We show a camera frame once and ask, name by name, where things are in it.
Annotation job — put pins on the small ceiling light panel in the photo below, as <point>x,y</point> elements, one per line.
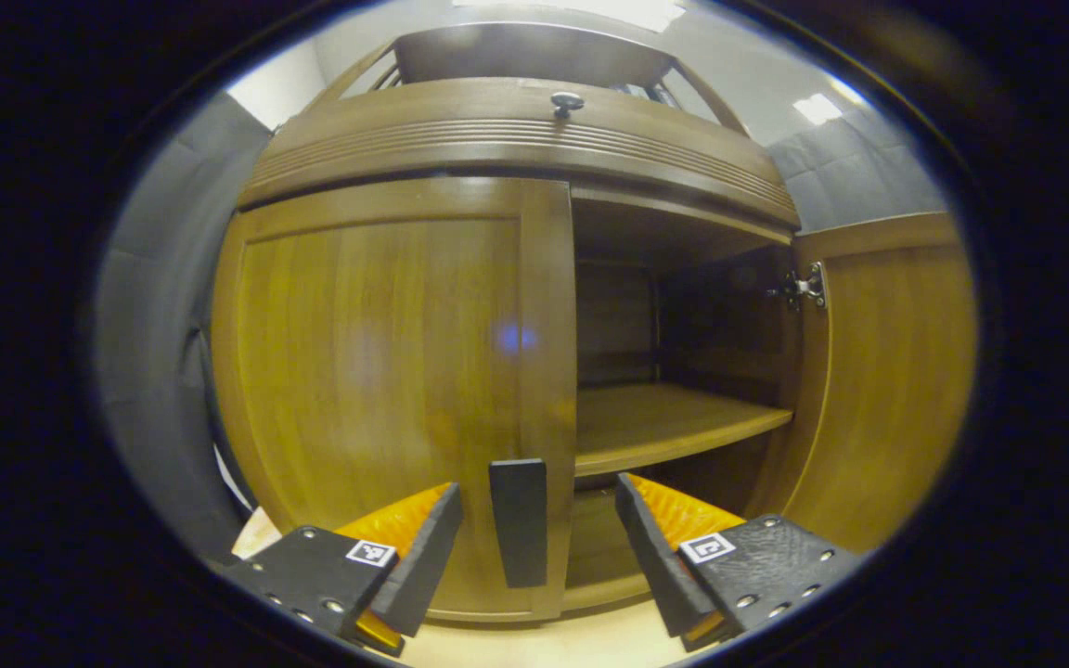
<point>817,109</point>

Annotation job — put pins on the wooden double-door shoe cabinet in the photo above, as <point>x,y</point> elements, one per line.
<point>497,148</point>

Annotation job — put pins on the large ceiling light panel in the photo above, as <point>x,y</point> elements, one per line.
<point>590,11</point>

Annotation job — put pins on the wooden cabinet door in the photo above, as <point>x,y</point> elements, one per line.
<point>896,390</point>
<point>358,371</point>

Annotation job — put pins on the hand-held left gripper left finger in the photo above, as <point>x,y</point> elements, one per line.
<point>423,566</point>

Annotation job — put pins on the wooden inner shelf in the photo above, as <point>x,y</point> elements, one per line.
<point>655,422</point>

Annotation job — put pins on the wooden cabinet drawer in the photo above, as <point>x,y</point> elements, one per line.
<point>460,121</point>

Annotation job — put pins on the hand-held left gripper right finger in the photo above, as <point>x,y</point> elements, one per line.
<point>660,566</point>

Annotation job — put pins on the black round drawer knob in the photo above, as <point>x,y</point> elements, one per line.
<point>567,100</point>

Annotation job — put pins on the silver door hinge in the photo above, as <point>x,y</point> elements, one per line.
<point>808,288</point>

